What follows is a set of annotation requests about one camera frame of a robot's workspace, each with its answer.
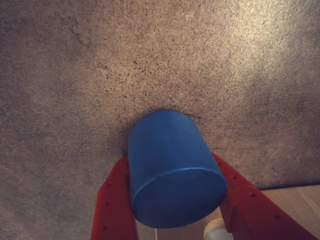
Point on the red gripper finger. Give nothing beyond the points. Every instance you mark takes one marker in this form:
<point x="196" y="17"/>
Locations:
<point x="250" y="212"/>
<point x="112" y="205"/>

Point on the blue cylinder block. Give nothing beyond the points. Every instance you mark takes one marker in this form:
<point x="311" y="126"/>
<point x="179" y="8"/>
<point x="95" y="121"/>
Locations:
<point x="172" y="170"/>

